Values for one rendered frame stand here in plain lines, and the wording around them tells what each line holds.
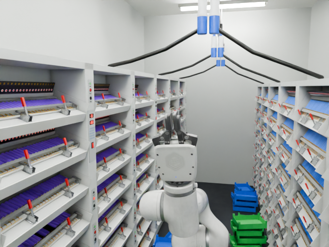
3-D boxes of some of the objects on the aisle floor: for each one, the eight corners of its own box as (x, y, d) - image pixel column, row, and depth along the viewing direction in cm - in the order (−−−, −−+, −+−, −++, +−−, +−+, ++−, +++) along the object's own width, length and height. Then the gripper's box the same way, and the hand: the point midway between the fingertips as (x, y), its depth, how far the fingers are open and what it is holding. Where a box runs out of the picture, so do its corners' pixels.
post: (102, 360, 177) (93, 63, 154) (95, 375, 168) (84, 61, 145) (73, 354, 181) (59, 64, 158) (64, 368, 172) (49, 62, 149)
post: (137, 284, 244) (134, 70, 222) (133, 292, 235) (130, 70, 213) (115, 281, 249) (110, 71, 226) (111, 288, 240) (105, 70, 217)
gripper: (153, 173, 78) (144, 109, 72) (209, 172, 75) (205, 106, 68) (147, 188, 71) (136, 119, 65) (208, 189, 68) (204, 116, 62)
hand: (173, 120), depth 67 cm, fingers closed
